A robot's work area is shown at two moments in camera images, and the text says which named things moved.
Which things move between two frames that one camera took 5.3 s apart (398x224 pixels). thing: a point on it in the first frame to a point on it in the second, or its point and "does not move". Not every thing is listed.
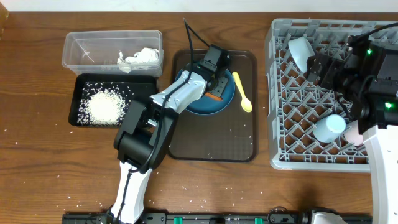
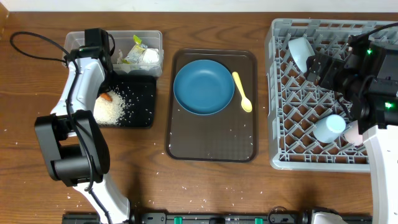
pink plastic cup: [352, 135] does not move
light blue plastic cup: [326, 129] does not move
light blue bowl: [301, 49] does not move
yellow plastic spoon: [246, 104] does not move
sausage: [214, 96] to [106, 96]
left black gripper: [221, 86] to [101, 76]
